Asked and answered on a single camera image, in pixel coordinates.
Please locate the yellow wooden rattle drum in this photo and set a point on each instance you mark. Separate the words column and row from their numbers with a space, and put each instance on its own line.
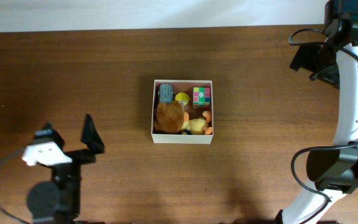
column 183, row 98

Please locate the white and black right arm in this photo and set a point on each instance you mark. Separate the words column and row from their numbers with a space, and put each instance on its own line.
column 332, row 170

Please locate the colourful puzzle cube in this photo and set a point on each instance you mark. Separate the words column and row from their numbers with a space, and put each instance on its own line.
column 201, row 97

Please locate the white box with maroon interior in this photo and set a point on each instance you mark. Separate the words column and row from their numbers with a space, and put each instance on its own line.
column 187, row 87

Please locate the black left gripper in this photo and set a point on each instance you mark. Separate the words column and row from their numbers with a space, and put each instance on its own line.
column 90, row 138

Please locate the yellow and grey toy truck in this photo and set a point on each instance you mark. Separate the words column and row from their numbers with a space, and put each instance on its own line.
column 165, row 93

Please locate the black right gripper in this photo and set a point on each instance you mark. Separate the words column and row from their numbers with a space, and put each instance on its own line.
column 303, row 59

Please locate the cream plush mouse toy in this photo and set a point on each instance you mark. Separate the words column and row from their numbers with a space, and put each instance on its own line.
column 198, row 126

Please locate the brown plush toy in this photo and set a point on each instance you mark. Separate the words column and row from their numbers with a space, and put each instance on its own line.
column 169, row 117

